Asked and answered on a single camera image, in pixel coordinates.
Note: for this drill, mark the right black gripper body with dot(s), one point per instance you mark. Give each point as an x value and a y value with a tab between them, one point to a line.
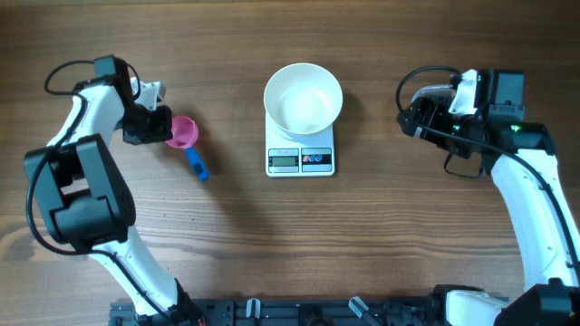
439	118

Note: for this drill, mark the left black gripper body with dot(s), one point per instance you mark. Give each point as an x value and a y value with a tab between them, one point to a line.
146	127

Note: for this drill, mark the pink scoop blue handle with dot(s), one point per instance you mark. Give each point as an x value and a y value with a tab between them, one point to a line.
185	134

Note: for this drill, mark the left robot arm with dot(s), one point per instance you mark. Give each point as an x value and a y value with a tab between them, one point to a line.
78	202

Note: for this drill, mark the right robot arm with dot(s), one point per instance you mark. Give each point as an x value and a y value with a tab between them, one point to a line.
482	111

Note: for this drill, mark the white bowl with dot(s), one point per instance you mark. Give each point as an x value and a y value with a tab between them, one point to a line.
303	99

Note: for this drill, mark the white digital kitchen scale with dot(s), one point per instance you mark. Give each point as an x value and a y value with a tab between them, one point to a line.
308	156

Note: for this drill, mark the clear plastic bean container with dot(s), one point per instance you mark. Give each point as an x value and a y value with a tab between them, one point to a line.
441	93

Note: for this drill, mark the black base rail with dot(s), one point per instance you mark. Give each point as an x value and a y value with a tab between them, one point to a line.
253	312

